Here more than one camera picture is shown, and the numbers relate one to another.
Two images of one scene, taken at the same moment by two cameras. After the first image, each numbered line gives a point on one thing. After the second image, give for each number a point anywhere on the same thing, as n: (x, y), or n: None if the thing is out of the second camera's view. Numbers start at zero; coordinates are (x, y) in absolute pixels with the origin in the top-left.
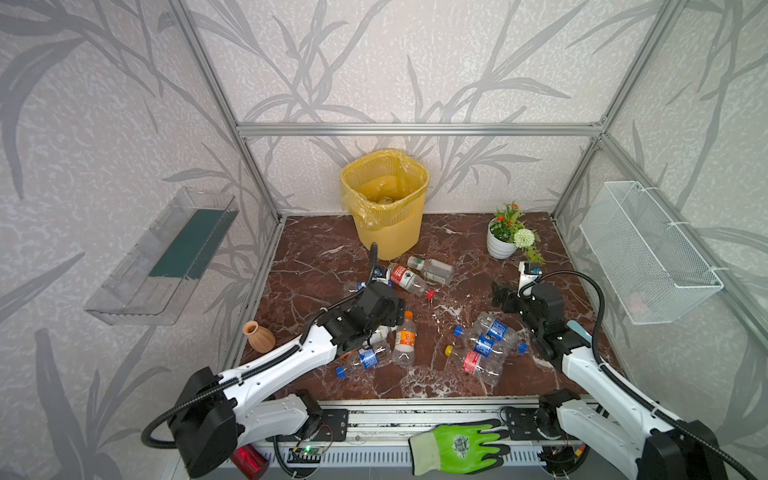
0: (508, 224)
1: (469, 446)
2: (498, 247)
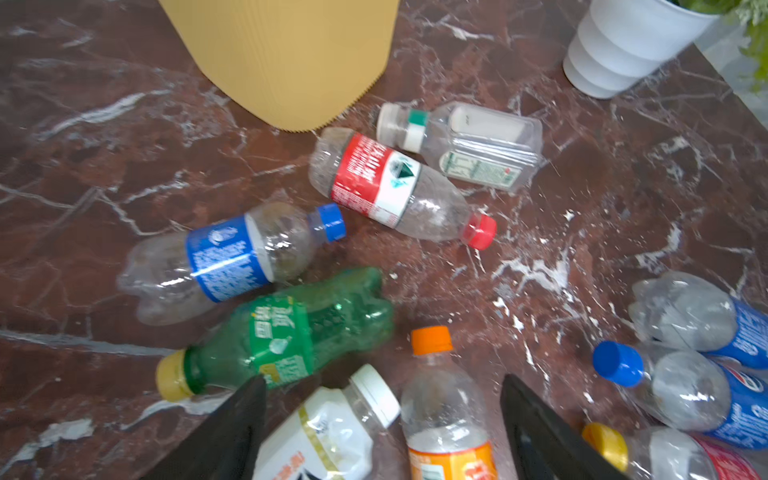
0: (753, 16)
1: None
2: (620, 44)
